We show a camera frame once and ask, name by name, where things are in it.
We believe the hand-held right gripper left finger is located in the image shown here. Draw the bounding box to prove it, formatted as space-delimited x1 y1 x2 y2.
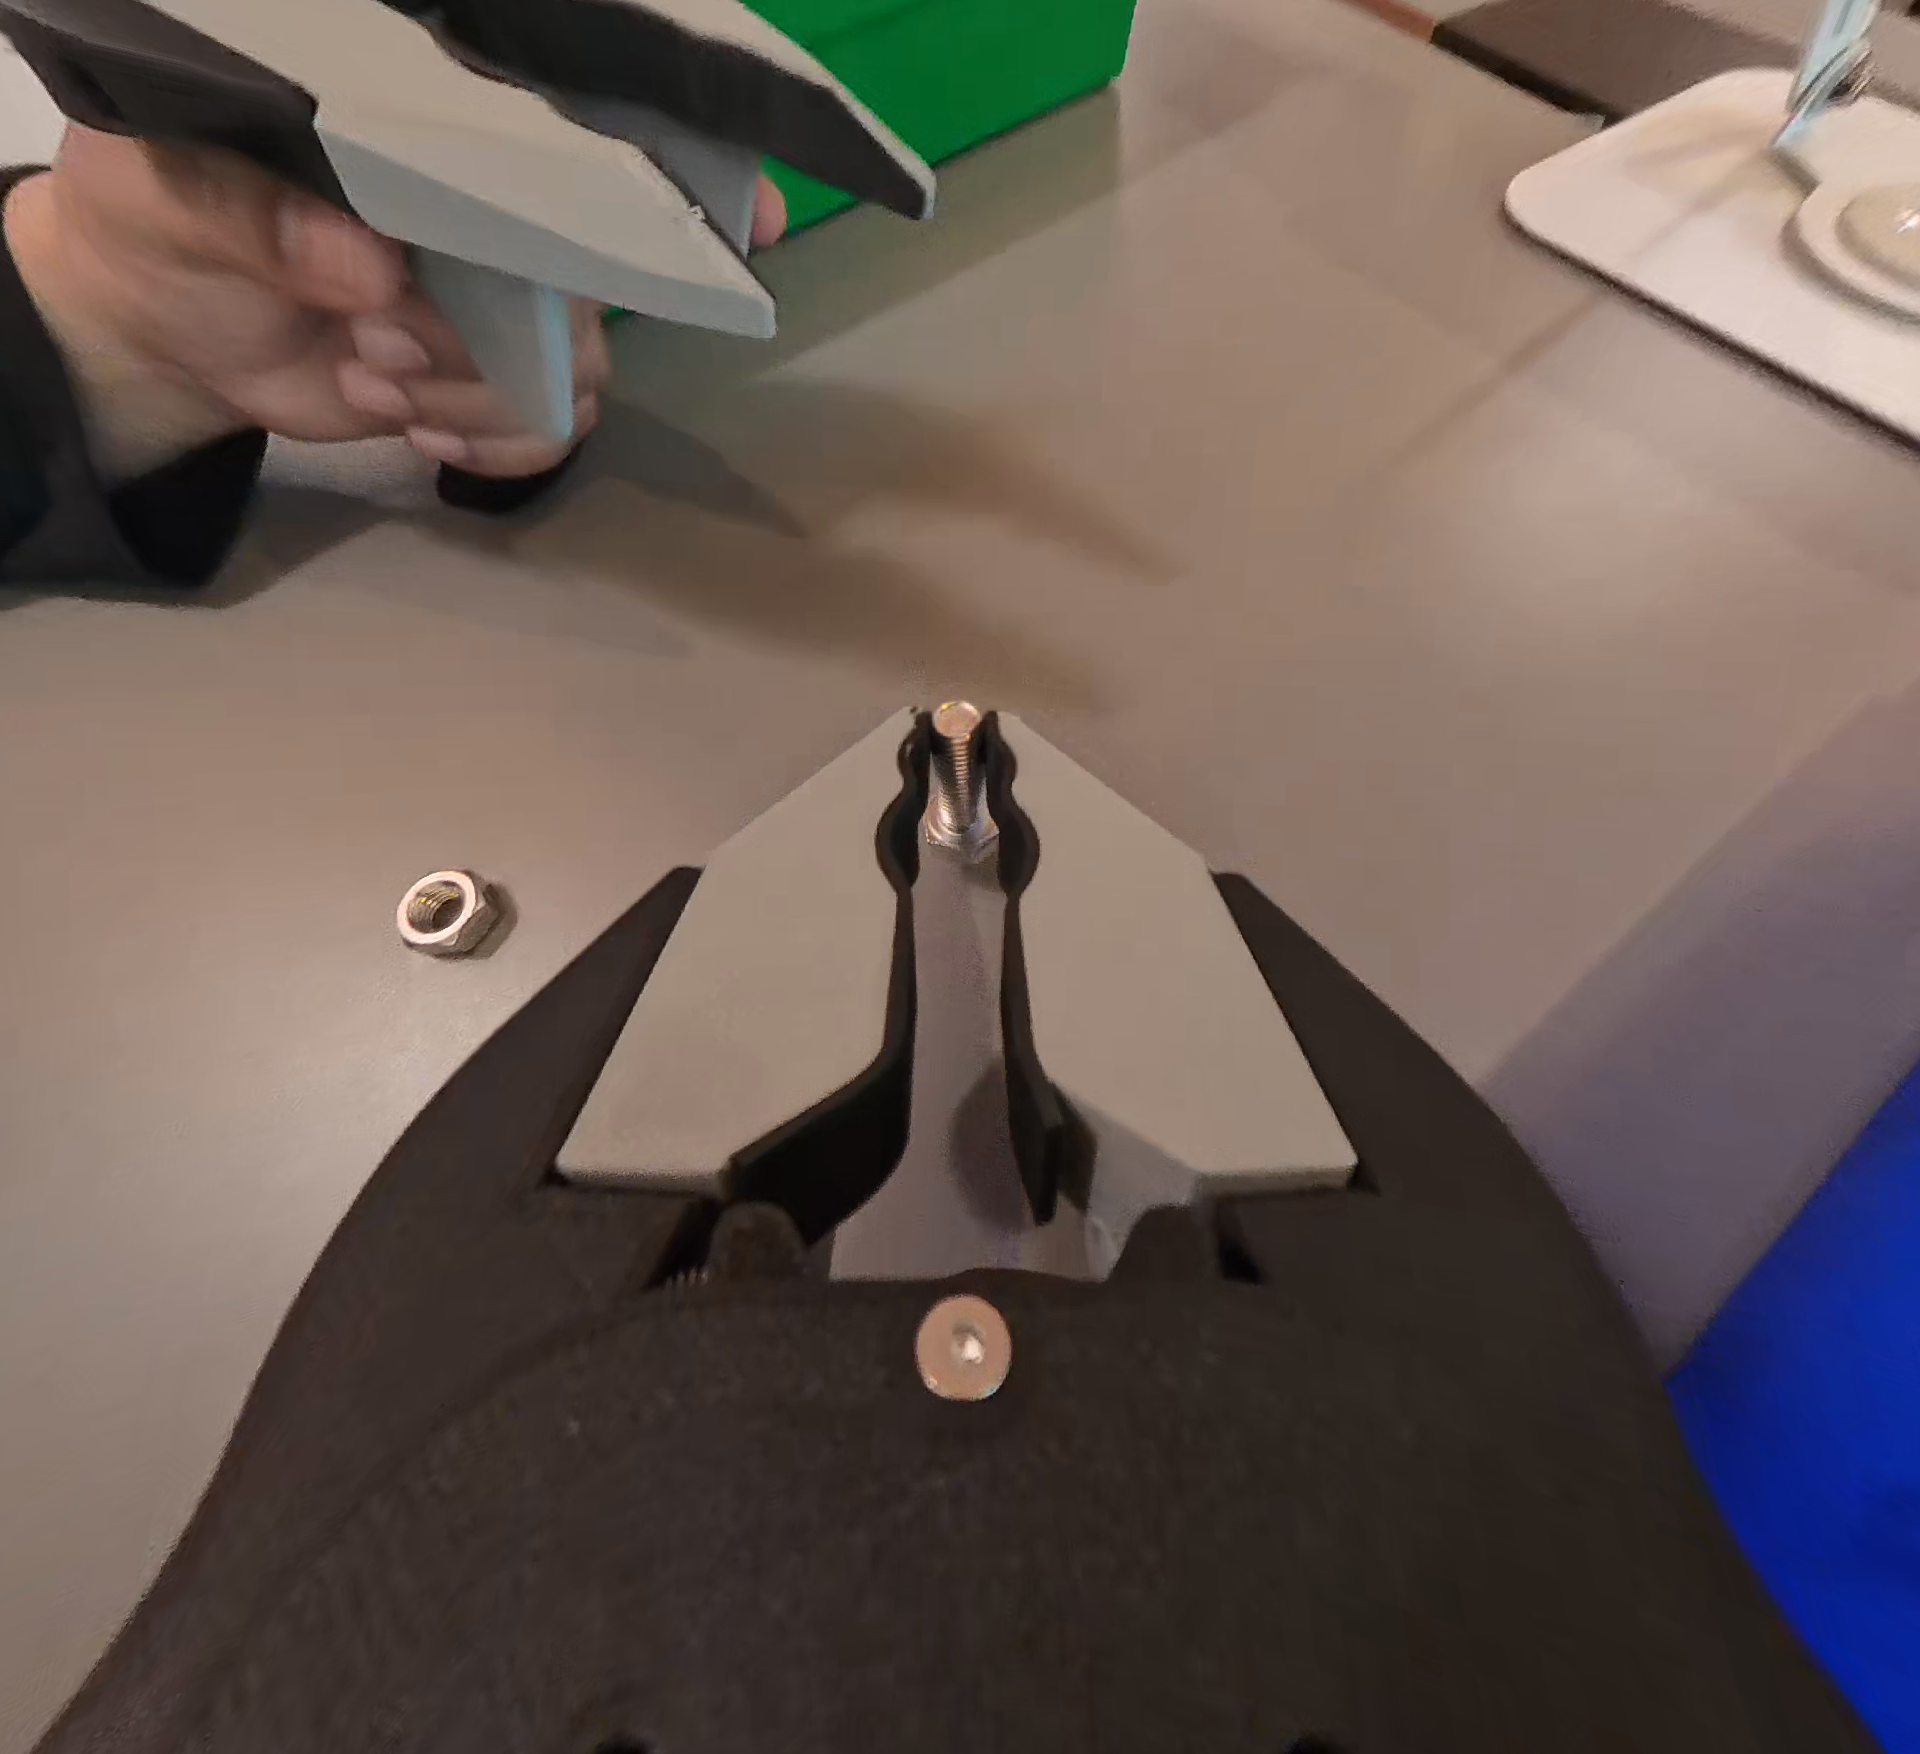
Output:
554 708 940 1245

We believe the blue plastic bin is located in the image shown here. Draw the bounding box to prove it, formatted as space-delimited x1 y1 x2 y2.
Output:
1667 1057 1920 1754

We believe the white document stand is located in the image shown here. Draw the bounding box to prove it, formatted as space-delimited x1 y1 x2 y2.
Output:
1505 0 1920 444

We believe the steel bolt with nut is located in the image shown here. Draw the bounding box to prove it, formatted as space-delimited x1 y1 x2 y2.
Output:
393 868 504 957

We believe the person's left hand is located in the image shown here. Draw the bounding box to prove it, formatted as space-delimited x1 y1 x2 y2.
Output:
0 149 617 485

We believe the black flat desk plate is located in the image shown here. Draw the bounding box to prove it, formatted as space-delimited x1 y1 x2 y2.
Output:
1433 0 1802 121

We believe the steel hex bolt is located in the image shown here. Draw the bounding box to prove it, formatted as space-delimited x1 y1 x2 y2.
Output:
921 698 1004 859

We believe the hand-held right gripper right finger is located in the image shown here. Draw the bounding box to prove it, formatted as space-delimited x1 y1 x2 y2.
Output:
991 709 1362 1276

